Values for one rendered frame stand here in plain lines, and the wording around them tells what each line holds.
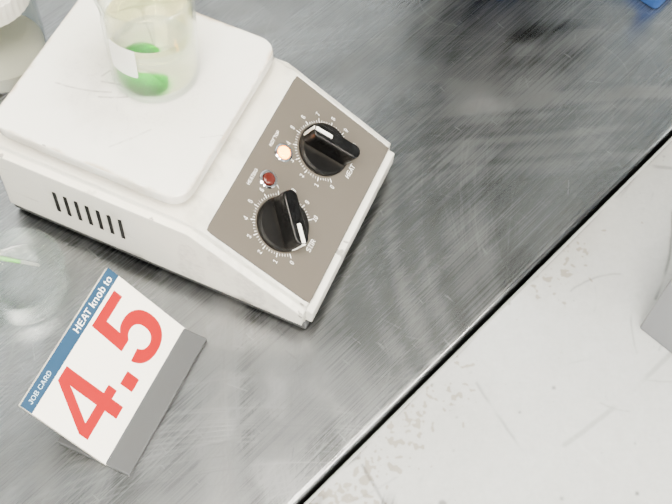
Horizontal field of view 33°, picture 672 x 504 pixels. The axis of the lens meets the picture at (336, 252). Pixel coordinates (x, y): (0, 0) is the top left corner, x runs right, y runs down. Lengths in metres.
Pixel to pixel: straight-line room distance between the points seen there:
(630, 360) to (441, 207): 0.15
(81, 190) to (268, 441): 0.17
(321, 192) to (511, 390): 0.16
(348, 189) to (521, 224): 0.11
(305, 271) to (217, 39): 0.14
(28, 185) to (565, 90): 0.35
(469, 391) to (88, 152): 0.25
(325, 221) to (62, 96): 0.16
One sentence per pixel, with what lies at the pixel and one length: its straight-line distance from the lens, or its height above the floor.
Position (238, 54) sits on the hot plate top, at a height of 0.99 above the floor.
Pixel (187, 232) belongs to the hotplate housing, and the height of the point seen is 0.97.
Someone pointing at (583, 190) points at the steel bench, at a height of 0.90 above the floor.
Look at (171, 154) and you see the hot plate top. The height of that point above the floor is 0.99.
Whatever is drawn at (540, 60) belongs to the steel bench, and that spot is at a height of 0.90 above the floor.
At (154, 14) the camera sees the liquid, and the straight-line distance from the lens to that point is 0.62.
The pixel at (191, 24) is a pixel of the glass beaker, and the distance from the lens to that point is 0.61.
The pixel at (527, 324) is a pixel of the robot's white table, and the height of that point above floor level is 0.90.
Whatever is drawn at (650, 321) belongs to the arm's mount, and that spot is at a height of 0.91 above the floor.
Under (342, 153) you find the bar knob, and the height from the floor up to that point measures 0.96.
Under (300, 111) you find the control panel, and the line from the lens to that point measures 0.67.
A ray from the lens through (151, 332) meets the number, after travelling 0.65.
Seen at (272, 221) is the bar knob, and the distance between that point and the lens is 0.63.
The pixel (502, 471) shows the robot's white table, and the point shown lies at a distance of 0.64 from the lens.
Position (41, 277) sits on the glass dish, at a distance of 0.69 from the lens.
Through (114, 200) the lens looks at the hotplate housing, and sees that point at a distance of 0.63.
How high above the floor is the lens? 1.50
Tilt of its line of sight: 61 degrees down
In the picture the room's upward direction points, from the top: 5 degrees clockwise
